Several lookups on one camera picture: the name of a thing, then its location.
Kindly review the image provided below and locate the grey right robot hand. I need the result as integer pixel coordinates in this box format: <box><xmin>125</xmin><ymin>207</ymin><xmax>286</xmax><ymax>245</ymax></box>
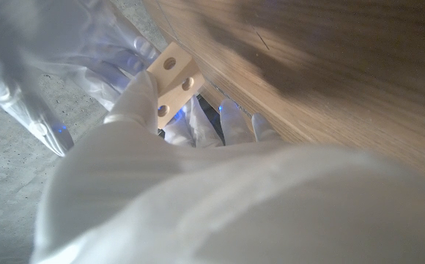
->
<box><xmin>0</xmin><ymin>0</ymin><xmax>162</xmax><ymax>158</ymax></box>

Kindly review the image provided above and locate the wooden block with holes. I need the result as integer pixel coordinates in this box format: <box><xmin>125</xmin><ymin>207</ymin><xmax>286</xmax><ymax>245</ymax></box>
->
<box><xmin>147</xmin><ymin>41</ymin><xmax>206</xmax><ymax>129</ymax></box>

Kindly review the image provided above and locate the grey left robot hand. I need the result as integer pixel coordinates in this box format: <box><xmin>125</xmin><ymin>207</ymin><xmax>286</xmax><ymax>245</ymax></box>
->
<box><xmin>31</xmin><ymin>69</ymin><xmax>425</xmax><ymax>264</ymax></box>

